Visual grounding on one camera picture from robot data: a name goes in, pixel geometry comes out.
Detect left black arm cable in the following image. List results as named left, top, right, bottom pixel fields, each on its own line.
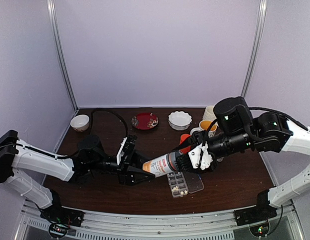
left=0, top=108, right=128, bottom=161

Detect orange pill bottle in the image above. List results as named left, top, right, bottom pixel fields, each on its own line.
left=179, top=133, right=192, bottom=154

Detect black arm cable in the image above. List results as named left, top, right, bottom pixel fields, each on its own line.
left=249, top=106, right=310, bottom=133
left=0, top=108, right=128, bottom=161

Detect floral mug yellow inside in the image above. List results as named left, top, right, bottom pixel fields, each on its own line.
left=189, top=120, right=217, bottom=137

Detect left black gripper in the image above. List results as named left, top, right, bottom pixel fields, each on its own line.
left=89, top=149, right=159, bottom=187

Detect red floral plate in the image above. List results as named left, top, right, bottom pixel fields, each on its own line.
left=131, top=112, right=159, bottom=130

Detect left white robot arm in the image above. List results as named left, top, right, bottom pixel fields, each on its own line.
left=0, top=130, right=155, bottom=222

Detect right aluminium frame post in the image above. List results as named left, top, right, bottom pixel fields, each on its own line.
left=240, top=0, right=267, bottom=98

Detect white ceramic rice bowl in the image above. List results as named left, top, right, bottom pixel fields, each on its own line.
left=70, top=114, right=90, bottom=132

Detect clear plastic pill organizer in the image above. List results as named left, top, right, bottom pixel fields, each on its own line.
left=167, top=172, right=204, bottom=198

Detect white scalloped bowl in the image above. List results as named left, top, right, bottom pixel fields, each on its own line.
left=168, top=111, right=192, bottom=131

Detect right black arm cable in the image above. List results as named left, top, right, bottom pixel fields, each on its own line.
left=249, top=106, right=310, bottom=133

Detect cream pills in organizer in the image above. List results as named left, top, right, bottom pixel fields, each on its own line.
left=171, top=186, right=188, bottom=198

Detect front aluminium rail base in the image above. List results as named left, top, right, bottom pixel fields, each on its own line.
left=18, top=194, right=304, bottom=240

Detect cream ribbed mug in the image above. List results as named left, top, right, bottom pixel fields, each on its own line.
left=202, top=105, right=216, bottom=121

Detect grey lid vitamin bottle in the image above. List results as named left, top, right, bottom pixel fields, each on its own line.
left=142, top=151, right=182, bottom=178

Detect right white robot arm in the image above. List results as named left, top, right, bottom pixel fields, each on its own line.
left=175, top=96, right=310, bottom=172

